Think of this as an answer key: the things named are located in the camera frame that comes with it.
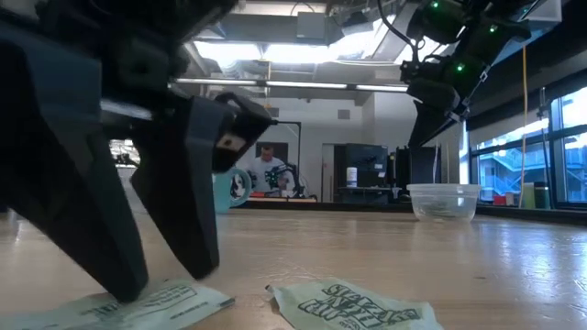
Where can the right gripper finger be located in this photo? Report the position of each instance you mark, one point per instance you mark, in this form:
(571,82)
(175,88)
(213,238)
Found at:
(428,124)

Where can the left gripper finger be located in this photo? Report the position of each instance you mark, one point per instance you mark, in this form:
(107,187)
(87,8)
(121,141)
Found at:
(59,174)
(183,192)

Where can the green sweetener packet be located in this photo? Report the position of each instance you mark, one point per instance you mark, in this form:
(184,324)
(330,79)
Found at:
(367,316)
(174,304)

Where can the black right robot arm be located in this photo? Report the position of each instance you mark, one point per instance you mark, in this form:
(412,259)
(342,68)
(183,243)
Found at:
(472,36)

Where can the background black robot arm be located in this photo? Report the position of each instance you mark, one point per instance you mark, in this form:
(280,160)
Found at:
(280,176)

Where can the teal enamel mug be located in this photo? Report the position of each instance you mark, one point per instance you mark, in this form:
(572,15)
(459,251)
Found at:
(222,192)

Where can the black equipment rack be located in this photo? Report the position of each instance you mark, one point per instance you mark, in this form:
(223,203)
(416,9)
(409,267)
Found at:
(406,169)

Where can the white ceiling light tube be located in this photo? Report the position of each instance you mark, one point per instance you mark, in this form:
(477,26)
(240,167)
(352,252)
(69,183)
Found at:
(215,81)
(306,84)
(381,87)

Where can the black cabinet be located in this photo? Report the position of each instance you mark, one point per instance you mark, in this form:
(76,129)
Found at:
(367,160)

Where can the clear plastic cup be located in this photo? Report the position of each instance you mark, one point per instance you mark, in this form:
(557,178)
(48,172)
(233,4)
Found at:
(463,201)

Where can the person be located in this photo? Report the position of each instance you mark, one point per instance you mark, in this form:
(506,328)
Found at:
(268,172)

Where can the white cylindrical container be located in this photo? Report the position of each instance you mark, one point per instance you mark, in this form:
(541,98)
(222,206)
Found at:
(351,178)

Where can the small red item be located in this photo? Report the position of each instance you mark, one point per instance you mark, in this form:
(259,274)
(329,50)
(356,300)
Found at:
(500,200)

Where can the wooden background table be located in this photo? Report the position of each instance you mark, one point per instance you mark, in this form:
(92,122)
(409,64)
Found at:
(293,199)

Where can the light green bottle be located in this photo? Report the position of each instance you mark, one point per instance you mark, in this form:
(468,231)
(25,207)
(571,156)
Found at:
(528,196)

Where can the black bent pipe stand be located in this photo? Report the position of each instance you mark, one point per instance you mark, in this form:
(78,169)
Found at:
(300,151)

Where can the dark green bottle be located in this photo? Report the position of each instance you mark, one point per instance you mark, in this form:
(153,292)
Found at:
(542,197)

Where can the grey ceiling box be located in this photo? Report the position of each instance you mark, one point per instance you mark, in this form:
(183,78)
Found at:
(311,25)

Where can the grey wall vent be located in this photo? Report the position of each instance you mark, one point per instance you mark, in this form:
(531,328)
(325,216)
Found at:
(343,114)

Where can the black window frame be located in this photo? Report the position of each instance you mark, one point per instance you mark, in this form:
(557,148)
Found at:
(552,151)

